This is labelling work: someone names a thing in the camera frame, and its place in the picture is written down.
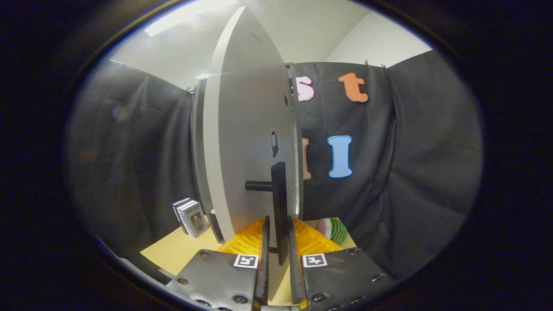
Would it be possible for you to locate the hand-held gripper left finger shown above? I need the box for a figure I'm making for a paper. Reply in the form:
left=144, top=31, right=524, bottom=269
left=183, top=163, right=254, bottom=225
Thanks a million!
left=165, top=215, right=271, bottom=311

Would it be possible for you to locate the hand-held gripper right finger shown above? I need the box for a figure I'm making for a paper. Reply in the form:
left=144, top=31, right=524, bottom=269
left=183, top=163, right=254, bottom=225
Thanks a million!
left=287, top=215, right=396, bottom=311

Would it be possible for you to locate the black door handle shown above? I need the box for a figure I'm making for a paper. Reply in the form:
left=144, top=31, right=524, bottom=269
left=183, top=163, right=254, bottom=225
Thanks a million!
left=245, top=162, right=289, bottom=266

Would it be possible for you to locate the white shoe cabinet door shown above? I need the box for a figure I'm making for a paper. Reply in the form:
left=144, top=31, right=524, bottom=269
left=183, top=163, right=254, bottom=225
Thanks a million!
left=202, top=6, right=302, bottom=281

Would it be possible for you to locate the grey shoe cabinet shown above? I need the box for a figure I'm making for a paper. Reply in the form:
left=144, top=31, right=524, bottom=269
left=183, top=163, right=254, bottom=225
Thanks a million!
left=190, top=63, right=304, bottom=244

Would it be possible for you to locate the watermelon pattern toy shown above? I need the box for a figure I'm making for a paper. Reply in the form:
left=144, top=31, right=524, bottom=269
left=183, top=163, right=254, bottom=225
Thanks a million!
left=316, top=217, right=349, bottom=246

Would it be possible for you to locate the white book with portrait cover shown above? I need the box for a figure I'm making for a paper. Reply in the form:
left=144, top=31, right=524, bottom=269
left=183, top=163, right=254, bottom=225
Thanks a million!
left=181, top=201, right=210, bottom=238

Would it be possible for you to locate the black backdrop cloth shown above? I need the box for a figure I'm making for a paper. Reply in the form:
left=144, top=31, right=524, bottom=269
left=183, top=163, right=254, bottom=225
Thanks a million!
left=65, top=50, right=483, bottom=281

